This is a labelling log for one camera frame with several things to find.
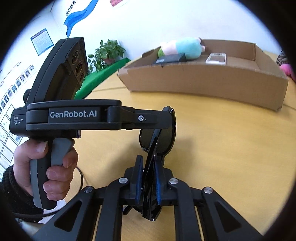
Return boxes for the black sunglasses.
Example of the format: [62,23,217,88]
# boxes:
[139,106,177,221]

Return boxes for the black product box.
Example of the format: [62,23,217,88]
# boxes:
[153,53,187,64]

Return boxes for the pink pig plush toy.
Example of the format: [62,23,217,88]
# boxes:
[158,38,207,60]

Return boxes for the white clear phone case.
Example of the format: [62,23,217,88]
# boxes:
[205,53,227,65]

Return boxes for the black knit sleeve forearm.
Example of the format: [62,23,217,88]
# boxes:
[1,166,44,223]

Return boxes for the person's left hand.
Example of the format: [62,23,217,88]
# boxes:
[13,138,79,202]

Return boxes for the green table cloth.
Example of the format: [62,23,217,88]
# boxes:
[74,58,130,99]

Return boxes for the potted green plant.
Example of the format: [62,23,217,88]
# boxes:
[87,40,125,74]

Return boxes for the large cardboard box tray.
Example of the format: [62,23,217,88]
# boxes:
[118,39,288,111]

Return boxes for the pink strawberry plush toy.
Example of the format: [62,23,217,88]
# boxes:
[280,64,296,81]

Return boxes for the beige folded cloth bag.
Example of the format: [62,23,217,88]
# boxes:
[276,50,289,66]

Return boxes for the blue framed wall notice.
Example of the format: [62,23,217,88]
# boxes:
[30,28,54,56]

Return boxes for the blue wave wall decal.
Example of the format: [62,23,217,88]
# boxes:
[63,0,98,38]

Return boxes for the red wall notice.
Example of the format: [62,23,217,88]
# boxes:
[110,0,123,7]

